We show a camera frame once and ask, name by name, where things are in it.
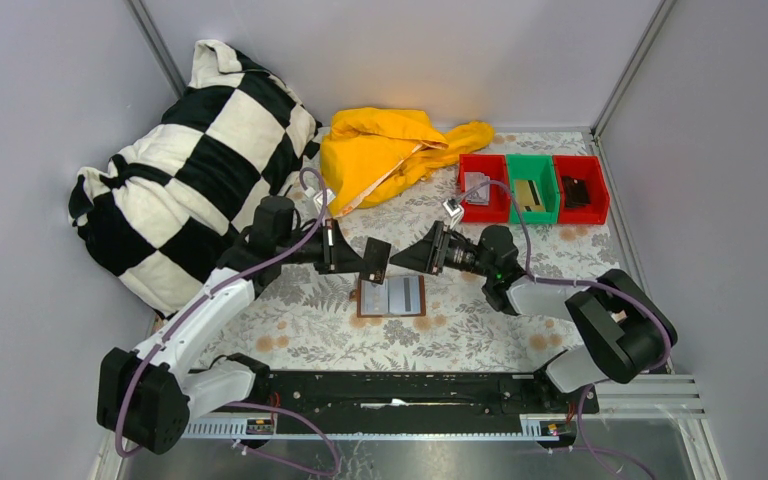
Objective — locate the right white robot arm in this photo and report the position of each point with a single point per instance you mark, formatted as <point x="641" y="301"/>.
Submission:
<point x="623" y="332"/>

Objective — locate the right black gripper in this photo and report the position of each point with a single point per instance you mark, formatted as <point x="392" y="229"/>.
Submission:
<point x="437" y="246"/>

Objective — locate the green bin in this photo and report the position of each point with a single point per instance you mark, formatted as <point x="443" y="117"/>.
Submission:
<point x="539" y="168"/>

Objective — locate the silver striped card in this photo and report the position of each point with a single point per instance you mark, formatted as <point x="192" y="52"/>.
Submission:
<point x="404" y="295"/>

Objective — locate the left red bin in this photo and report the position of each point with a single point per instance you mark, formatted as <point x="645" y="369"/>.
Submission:
<point x="490" y="203"/>

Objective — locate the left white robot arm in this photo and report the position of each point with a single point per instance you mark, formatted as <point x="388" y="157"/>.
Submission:
<point x="148" y="395"/>

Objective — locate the black white checkered pillow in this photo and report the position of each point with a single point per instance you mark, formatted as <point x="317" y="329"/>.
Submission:
<point x="166" y="207"/>

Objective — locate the gold card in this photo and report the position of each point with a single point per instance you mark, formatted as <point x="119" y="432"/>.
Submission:
<point x="528" y="195"/>

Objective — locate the right red bin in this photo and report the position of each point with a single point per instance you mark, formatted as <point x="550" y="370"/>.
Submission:
<point x="589" y="169"/>

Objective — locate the brown leather card holder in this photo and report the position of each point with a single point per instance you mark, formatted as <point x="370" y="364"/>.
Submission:
<point x="423" y="301"/>

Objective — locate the yellow cloth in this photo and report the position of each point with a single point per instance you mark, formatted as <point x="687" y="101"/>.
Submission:
<point x="372" y="155"/>

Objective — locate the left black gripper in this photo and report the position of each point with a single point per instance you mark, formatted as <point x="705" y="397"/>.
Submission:
<point x="331" y="246"/>

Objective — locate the silver diamond VIP card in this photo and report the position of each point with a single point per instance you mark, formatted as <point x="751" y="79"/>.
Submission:
<point x="374" y="299"/>

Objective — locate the red bin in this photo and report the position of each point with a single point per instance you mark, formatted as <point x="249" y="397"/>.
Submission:
<point x="589" y="169"/>
<point x="490" y="203"/>

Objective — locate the aluminium frame rail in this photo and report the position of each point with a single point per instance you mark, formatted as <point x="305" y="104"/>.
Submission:
<point x="651" y="396"/>

